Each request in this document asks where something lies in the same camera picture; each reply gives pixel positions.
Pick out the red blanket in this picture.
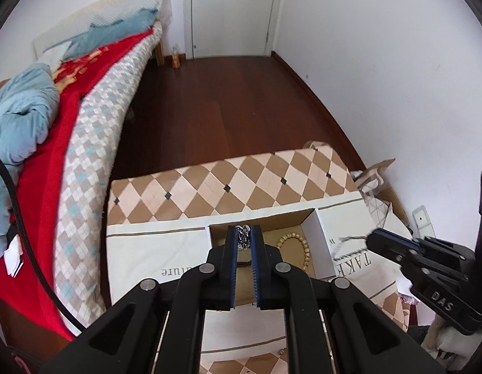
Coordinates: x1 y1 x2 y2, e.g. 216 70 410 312
0 30 154 341

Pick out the wooden bead bracelet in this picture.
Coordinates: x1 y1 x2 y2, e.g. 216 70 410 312
277 233 313 274

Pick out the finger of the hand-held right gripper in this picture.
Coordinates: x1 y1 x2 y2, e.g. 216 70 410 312
375 228 434 251
366 232 413 269

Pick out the cardboard box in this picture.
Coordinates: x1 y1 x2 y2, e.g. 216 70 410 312
207 208 337 278

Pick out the white covered headboard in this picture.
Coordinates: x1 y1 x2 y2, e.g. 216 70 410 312
32 0 174 60

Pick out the brown paper bag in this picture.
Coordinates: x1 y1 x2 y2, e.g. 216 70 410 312
353 158 412 235

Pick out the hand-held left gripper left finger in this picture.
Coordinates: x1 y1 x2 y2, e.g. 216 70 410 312
42 225 239 374

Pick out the thin silver necklace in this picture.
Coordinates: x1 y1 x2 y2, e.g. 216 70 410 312
330 234 372 262

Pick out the silver chain necklace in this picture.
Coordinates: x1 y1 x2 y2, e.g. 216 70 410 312
235 223 253 251

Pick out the brown checkered tablecloth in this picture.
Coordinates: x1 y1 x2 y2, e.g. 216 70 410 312
107 142 414 374

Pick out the white printed cloth bag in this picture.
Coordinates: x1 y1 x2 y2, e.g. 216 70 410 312
106 190 400 364

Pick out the light blue quilt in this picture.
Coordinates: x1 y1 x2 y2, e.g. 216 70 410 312
0 63 61 262

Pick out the white card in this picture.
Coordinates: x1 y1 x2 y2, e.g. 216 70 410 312
3 237 25 278

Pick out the blue cloth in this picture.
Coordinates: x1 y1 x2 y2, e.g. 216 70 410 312
41 8 158 60

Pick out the white door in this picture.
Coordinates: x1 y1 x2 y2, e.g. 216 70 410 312
184 0 279 60

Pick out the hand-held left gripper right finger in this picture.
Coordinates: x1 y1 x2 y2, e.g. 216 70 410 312
249 224 426 374

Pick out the black cable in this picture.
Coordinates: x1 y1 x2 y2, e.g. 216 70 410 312
0 150 86 333

